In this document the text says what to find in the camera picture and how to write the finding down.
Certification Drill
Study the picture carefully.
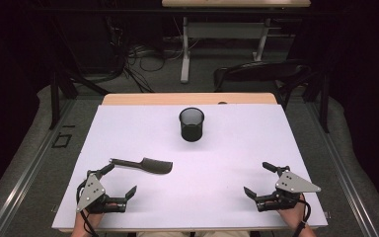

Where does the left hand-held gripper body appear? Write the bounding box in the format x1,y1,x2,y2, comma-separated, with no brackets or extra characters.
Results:
75,169,128,215

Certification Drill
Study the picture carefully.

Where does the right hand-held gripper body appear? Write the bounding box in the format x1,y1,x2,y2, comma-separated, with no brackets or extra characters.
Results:
256,166,322,212

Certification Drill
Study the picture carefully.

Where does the black spatula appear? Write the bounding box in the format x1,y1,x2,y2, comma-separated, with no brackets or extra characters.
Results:
109,157,174,175

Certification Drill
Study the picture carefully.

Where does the black mesh pen cup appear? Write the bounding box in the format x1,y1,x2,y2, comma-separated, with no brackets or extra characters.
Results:
178,107,205,143

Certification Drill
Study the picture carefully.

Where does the person's left hand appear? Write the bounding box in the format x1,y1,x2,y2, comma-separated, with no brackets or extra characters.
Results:
75,202,117,231

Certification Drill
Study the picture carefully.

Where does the person's right hand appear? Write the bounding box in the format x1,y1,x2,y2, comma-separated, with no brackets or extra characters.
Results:
265,200,308,231

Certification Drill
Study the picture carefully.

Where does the white table sheet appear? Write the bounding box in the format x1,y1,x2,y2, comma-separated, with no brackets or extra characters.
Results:
51,104,329,230

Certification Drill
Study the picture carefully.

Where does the black tape square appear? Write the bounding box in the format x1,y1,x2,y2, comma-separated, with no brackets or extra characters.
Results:
51,132,73,149

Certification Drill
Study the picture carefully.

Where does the black metal stand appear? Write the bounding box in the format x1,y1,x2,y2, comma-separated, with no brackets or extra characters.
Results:
304,62,331,134
47,62,111,131

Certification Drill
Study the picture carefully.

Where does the black chair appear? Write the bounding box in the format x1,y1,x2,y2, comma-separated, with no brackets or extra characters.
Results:
212,59,313,112

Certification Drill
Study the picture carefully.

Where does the wooden table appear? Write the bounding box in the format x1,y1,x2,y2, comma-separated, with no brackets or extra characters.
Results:
51,92,329,233

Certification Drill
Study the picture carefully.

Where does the white-legged wooden desk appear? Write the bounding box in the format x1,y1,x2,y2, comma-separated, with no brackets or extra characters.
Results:
161,0,312,84

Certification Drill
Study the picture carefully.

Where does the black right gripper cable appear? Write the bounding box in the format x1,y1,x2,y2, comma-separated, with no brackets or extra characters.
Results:
289,194,312,237

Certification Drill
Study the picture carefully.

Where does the metal floor rail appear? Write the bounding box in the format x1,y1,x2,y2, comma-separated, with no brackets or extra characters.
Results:
0,98,77,237
305,100,379,237

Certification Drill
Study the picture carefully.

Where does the tangle of black floor cables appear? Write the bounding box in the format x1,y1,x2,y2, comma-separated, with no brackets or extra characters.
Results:
105,16,169,94

